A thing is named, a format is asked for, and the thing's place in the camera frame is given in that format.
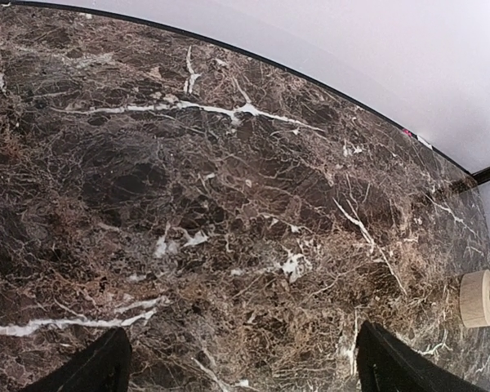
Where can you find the small green christmas tree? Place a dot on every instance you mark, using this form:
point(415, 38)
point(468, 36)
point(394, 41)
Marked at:
point(474, 299)

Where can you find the white tape piece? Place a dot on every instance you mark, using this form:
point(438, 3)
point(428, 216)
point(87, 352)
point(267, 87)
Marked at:
point(424, 142)

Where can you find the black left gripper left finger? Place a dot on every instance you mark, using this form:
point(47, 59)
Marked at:
point(102, 366)

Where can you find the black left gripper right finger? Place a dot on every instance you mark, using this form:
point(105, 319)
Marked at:
point(385, 363)

